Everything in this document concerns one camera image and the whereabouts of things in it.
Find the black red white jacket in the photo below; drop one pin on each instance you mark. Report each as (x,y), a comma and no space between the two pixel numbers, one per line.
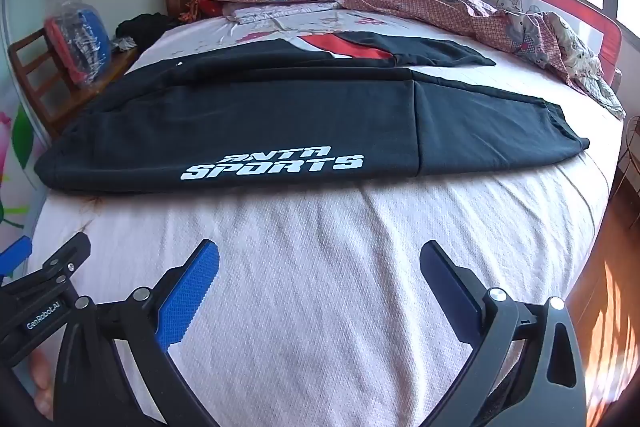
(360,49)

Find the pile of black clothes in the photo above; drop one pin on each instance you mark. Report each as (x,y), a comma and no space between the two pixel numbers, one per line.
(145,27)

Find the floral printed wardrobe door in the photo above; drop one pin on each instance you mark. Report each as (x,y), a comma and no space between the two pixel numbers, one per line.
(30,7)

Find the person's left hand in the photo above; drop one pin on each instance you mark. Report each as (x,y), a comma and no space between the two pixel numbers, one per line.
(41,379)

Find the clear plastic bag of clothes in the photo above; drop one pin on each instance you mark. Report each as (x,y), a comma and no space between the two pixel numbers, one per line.
(80,37)

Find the red fringed cushion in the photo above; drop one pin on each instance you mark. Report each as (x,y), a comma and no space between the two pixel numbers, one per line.
(202,7)

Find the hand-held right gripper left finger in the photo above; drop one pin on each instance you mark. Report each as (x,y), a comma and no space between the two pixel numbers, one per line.
(192,292)

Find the black pants with white print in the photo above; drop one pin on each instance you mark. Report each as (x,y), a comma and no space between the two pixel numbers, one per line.
(280,122)

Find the pale floral pillow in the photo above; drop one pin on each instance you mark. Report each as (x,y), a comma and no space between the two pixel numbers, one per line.
(280,12)

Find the wooden chair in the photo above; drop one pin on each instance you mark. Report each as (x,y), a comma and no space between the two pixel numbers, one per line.
(35,72)

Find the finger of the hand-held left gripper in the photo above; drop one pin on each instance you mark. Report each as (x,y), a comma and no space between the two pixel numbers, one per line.
(12,257)
(70,252)

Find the bed with white sheet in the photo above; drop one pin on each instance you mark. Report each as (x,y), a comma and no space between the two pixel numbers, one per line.
(325,252)

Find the pink patterned quilt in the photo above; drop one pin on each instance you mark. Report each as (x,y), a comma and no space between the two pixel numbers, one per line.
(400,2)

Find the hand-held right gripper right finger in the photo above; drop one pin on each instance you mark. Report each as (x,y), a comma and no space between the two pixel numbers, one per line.
(450,294)

